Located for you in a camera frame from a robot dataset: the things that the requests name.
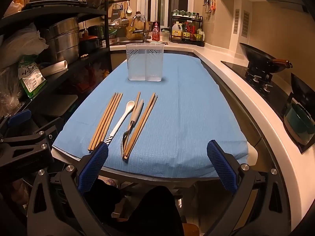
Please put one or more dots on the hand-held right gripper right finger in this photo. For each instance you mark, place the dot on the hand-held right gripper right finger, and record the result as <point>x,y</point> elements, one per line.
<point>221,167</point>

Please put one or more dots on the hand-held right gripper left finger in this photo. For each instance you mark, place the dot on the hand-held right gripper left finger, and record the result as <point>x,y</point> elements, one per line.
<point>94,167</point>

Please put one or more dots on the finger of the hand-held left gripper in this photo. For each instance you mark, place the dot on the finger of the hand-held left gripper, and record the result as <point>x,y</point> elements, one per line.
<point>27,145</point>
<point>19,117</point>

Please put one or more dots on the bunch of wooden chopsticks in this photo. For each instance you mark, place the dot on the bunch of wooden chopsticks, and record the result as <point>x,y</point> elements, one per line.
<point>106,120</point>

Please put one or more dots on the clear plastic utensil holder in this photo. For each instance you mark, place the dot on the clear plastic utensil holder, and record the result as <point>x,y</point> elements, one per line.
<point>145,64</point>

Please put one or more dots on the clear plastic bag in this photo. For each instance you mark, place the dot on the clear plastic bag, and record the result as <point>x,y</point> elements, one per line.
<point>9,98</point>

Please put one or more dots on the green food packet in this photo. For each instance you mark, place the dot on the green food packet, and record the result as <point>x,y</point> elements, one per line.
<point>30,78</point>

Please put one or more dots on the white ceramic spoon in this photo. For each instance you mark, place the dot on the white ceramic spoon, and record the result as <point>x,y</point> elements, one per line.
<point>120,123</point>

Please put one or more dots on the white paper roll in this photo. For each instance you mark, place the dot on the white paper roll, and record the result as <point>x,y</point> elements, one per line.
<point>55,67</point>

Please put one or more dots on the blue table cloth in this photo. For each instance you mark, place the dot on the blue table cloth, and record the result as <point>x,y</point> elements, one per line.
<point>184,103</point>

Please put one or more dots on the white plastic bag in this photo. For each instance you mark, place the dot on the white plastic bag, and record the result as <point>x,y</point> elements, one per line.
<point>22,41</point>

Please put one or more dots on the stacked steel pot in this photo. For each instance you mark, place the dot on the stacked steel pot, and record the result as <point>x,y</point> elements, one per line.
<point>64,41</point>

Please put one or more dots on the green bowl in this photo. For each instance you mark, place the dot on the green bowl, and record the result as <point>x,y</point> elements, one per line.
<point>297,123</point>

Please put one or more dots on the black gas stove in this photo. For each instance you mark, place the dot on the black gas stove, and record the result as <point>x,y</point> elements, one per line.
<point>278,95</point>

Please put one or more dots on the yellow toy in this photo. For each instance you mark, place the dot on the yellow toy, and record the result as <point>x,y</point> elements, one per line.
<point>106,74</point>

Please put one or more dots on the red lidded pot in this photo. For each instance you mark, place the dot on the red lidded pot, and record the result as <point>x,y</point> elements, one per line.
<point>89,41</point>

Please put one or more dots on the orange plastic bag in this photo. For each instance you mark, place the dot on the orange plastic bag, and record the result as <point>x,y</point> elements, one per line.
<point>16,5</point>

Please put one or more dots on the black frying pan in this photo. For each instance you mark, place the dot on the black frying pan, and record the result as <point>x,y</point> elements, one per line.
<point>304,88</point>

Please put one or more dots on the black shelving rack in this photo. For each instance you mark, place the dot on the black shelving rack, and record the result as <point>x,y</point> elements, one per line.
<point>61,11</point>

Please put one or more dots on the steel sink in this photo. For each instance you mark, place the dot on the steel sink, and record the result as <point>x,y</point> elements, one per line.
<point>125,43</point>

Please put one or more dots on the black spice rack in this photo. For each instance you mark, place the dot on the black spice rack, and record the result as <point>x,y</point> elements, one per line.
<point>187,43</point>

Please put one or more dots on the row of sauce bottles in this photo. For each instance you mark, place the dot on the row of sauce bottles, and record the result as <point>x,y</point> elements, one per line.
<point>190,33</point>

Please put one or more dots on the wooden cutting board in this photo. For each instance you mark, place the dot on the wooden cutting board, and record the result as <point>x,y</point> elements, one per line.
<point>135,35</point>

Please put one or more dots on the yellow label oil bottle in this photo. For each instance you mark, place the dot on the yellow label oil bottle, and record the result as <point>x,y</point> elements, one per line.
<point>176,33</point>

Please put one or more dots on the metal grater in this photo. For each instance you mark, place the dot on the metal grater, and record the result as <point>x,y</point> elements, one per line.
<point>115,13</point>

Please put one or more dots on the glass jar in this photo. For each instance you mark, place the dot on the glass jar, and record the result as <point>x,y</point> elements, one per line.
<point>166,35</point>

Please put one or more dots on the metal kitchen faucet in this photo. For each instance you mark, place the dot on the metal kitchen faucet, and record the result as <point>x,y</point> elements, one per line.
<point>145,33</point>

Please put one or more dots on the red dish soap bottle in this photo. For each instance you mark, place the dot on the red dish soap bottle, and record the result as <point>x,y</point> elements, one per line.
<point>155,33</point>

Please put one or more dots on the white hanging ladle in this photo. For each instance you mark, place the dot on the white hanging ladle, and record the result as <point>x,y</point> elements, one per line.
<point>129,9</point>

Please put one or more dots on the row of spice jars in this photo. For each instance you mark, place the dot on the row of spice jars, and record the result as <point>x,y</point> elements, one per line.
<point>183,13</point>

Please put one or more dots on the hanging kitchen tools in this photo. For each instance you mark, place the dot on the hanging kitchen tools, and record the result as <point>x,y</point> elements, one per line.
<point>213,5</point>

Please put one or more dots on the white framed window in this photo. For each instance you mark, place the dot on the white framed window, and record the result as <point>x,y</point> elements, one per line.
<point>162,0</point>

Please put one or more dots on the grey wall vent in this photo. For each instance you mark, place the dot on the grey wall vent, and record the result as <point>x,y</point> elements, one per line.
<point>237,21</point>
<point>246,23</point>

